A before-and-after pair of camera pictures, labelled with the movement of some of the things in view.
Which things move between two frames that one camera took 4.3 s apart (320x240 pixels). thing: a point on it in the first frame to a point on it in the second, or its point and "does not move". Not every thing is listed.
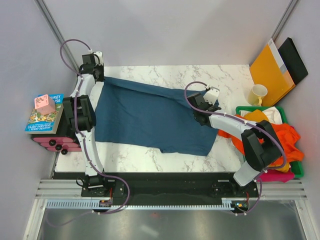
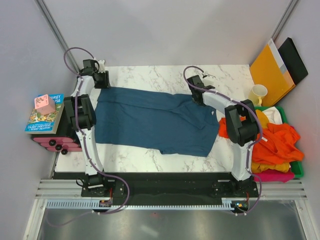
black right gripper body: (195, 115) to (199, 103)
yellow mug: (257, 92) does not move
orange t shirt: (287, 135) does not move
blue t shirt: (126, 113) does not move
